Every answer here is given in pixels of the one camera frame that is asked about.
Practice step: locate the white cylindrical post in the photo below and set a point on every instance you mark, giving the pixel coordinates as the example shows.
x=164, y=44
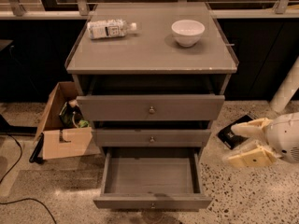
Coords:
x=287, y=89

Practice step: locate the grey middle drawer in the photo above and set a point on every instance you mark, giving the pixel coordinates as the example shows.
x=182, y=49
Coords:
x=150, y=138

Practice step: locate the green items in box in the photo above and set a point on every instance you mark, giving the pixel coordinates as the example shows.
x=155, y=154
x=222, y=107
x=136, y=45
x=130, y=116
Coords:
x=71, y=116

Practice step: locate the grey bottom drawer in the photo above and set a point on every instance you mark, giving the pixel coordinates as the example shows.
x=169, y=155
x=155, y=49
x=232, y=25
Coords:
x=152, y=178

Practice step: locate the black flat device on floor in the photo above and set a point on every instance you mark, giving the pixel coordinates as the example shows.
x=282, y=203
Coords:
x=229, y=138

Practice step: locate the plastic water bottle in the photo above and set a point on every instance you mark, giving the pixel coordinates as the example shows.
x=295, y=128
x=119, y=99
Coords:
x=110, y=28

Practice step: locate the grey wooden drawer cabinet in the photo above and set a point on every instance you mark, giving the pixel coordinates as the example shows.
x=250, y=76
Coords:
x=150, y=61

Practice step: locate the white ceramic bowl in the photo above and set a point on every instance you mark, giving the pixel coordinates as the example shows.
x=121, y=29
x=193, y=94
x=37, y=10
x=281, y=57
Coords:
x=187, y=32

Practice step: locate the grey top drawer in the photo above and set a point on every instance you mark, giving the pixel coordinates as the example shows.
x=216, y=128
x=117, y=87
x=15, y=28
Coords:
x=163, y=107

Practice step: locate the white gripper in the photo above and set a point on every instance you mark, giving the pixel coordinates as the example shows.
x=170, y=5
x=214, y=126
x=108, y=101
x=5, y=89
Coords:
x=284, y=136

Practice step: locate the grey drawer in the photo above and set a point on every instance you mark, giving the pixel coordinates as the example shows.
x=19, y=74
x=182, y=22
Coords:
x=152, y=178
x=163, y=107
x=150, y=138

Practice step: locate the black tool beside box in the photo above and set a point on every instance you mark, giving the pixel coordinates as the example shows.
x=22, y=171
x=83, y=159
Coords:
x=35, y=155

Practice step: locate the brown cardboard box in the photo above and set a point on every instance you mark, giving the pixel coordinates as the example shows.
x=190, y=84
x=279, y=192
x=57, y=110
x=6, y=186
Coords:
x=60, y=141

